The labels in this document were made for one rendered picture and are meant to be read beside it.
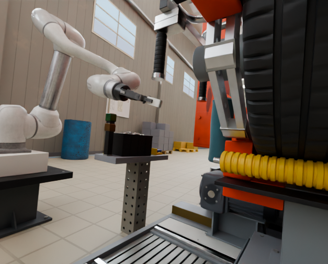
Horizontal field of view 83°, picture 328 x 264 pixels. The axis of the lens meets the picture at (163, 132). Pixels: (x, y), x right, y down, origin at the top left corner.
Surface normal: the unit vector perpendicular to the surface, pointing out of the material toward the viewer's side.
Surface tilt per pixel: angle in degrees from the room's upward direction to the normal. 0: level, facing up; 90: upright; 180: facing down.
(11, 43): 90
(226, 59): 135
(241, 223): 90
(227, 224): 90
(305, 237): 90
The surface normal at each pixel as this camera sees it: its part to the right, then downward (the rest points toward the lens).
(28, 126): 0.96, 0.06
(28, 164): 0.87, 0.06
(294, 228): -0.59, -0.07
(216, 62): -0.47, 0.65
